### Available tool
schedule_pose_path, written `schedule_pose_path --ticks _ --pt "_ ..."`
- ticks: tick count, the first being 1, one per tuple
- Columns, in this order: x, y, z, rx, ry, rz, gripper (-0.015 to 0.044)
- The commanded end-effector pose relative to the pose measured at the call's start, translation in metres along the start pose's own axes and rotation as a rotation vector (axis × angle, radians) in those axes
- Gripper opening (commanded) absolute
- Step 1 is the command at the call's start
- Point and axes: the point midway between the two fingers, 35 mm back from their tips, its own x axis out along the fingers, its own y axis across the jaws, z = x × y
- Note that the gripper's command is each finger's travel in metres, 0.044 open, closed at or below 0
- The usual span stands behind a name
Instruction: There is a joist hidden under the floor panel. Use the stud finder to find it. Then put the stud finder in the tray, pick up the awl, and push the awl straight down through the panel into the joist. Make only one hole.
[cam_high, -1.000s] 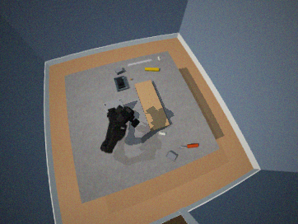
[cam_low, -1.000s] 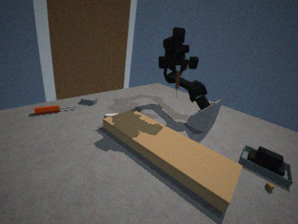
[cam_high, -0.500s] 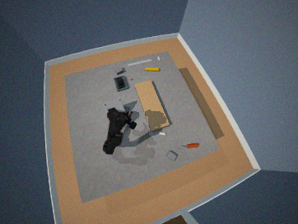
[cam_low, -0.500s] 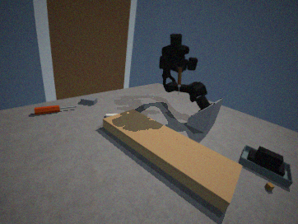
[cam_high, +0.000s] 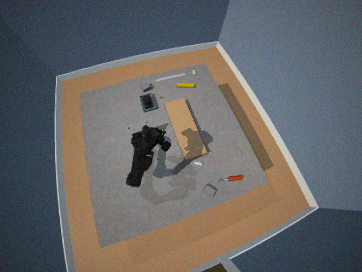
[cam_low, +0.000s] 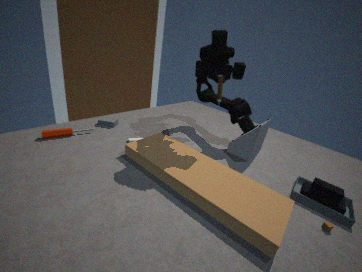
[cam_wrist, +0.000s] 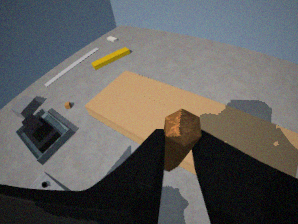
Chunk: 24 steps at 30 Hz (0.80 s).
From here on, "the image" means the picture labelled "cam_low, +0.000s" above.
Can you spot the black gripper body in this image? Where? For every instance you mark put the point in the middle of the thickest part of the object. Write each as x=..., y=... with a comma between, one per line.
x=237, y=71

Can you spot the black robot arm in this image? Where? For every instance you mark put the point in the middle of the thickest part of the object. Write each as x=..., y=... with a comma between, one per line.
x=237, y=107

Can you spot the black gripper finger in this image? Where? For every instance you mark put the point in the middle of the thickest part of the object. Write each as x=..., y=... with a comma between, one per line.
x=213, y=73
x=227, y=72

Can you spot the tan wooden board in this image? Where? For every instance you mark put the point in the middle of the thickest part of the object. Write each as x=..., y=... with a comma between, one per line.
x=250, y=209

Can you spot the orange-handled awl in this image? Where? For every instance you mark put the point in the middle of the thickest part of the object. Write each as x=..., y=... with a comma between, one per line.
x=56, y=133

